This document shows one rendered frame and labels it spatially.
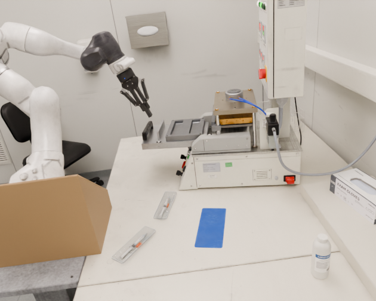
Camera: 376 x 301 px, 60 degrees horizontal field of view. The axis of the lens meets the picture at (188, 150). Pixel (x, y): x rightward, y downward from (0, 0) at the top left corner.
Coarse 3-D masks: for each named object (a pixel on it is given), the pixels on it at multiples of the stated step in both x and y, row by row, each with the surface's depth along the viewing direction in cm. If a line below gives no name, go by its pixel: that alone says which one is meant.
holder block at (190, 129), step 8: (176, 120) 162; (184, 120) 160; (192, 120) 160; (200, 120) 159; (168, 128) 153; (176, 128) 156; (184, 128) 151; (192, 128) 153; (200, 128) 148; (168, 136) 145; (176, 136) 144; (184, 136) 144; (192, 136) 144
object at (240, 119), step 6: (234, 114) 142; (240, 114) 141; (246, 114) 140; (222, 120) 138; (228, 120) 138; (234, 120) 138; (240, 120) 138; (246, 120) 137; (222, 126) 140; (228, 126) 139; (234, 126) 139; (240, 126) 139; (246, 126) 139
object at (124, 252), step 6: (144, 228) 124; (150, 228) 124; (138, 234) 121; (144, 234) 121; (150, 234) 121; (132, 240) 119; (138, 240) 118; (144, 240) 118; (126, 246) 116; (132, 246) 116; (120, 252) 114; (126, 252) 113; (114, 258) 112; (120, 258) 111; (126, 258) 111
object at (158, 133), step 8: (152, 128) 162; (160, 128) 151; (208, 128) 159; (152, 136) 153; (160, 136) 150; (144, 144) 147; (152, 144) 146; (160, 144) 146; (168, 144) 145; (176, 144) 145; (184, 144) 145
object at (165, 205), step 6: (168, 192) 145; (174, 192) 144; (162, 198) 141; (168, 198) 140; (162, 204) 137; (168, 204) 136; (156, 210) 134; (162, 210) 133; (168, 210) 133; (156, 216) 130; (162, 216) 129
